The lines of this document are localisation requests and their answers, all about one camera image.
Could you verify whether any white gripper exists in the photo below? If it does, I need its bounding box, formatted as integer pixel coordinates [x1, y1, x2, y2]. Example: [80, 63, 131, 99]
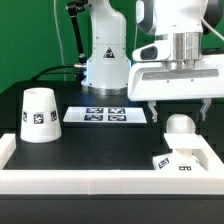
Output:
[128, 54, 224, 123]

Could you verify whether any white lamp bulb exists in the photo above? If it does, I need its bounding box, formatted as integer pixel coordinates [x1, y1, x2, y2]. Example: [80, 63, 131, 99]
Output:
[166, 114, 196, 134]

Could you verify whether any white lamp base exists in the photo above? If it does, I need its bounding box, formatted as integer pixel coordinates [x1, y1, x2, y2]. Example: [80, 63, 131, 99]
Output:
[152, 133, 204, 173]

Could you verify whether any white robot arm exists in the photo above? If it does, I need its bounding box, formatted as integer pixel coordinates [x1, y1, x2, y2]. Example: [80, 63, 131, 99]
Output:
[82, 0, 224, 115]

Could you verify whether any white conical lamp shade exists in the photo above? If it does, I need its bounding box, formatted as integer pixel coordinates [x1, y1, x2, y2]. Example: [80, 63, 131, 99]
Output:
[20, 87, 61, 143]

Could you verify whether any white U-shaped fence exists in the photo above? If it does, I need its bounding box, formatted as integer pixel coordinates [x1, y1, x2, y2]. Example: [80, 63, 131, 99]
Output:
[0, 133, 224, 195]

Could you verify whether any white marker tag plate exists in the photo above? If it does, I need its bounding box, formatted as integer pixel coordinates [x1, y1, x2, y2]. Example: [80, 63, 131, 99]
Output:
[63, 107, 146, 124]

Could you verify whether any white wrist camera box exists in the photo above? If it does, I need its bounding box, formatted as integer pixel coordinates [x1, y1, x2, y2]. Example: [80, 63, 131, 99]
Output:
[132, 45, 171, 62]

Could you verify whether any black cable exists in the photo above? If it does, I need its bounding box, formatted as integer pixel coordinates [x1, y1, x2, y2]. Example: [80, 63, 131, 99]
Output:
[31, 64, 88, 82]

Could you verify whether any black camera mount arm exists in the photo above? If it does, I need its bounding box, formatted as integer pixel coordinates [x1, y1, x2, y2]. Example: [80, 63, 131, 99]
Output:
[66, 0, 88, 64]

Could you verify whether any white thin cable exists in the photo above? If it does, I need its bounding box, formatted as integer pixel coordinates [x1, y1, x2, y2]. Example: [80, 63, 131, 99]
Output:
[53, 0, 68, 82]

